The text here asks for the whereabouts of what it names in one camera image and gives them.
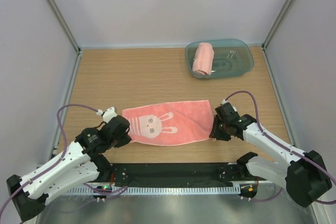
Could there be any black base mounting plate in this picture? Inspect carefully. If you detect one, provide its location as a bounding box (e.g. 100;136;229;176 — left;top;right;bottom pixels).
112;163;261;188

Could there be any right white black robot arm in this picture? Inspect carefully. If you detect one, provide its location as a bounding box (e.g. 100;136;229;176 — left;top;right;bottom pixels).
210;102;332;207

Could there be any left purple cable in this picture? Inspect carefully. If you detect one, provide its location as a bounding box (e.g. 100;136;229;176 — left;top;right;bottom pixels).
0;103;129;217

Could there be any left aluminium frame post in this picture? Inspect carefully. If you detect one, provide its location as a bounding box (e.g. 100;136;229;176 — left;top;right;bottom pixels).
46;0;81;54

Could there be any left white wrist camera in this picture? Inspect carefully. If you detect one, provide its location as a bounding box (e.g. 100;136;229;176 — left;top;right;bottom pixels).
96;106;118;123

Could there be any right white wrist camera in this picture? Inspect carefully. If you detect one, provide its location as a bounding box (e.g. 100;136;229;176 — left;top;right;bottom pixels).
221;99;237;111

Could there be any right aluminium frame post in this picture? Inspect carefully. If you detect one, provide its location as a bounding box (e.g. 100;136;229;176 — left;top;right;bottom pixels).
261;0;295;51

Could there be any blue translucent plastic tub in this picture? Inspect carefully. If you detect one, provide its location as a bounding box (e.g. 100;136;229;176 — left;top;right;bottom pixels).
185;39;254;79

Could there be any aluminium frame post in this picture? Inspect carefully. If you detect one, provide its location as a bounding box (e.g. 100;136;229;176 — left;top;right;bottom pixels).
46;0;81;54
261;0;295;51

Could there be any light pink towel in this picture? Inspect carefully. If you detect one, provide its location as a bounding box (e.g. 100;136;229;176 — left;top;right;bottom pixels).
192;42;214;76

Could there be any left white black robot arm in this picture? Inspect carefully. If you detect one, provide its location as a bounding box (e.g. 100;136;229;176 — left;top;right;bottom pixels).
6;115;131;222

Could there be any purple cable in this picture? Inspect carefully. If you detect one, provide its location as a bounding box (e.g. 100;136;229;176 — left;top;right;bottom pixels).
0;103;129;217
222;90;336;205

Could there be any white slotted cable duct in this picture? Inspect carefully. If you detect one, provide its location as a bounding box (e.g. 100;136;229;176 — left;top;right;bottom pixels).
65;184;240;196

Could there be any coral pink printed towel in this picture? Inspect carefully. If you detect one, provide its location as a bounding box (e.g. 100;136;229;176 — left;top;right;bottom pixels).
122;100;213;146

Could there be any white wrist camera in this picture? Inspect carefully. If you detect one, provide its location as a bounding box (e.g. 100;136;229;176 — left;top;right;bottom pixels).
221;99;237;111
96;106;118;123

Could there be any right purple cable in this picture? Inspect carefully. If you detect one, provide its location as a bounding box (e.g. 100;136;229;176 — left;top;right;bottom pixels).
222;90;336;205

